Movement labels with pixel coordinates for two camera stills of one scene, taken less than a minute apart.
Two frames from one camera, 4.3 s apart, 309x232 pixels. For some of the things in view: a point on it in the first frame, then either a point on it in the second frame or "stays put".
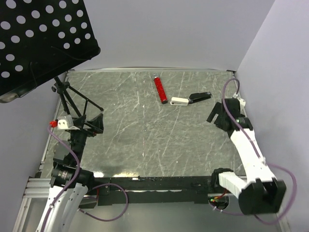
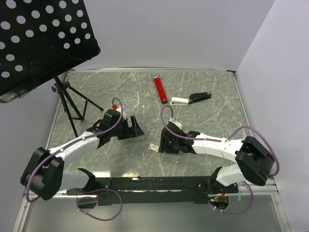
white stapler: [179, 101] stays put
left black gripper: [79, 122] → [133, 132]
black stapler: [194, 97] stays put
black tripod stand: [63, 89] stays put
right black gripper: [217, 109] → [164, 146]
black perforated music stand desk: [40, 39] stays put
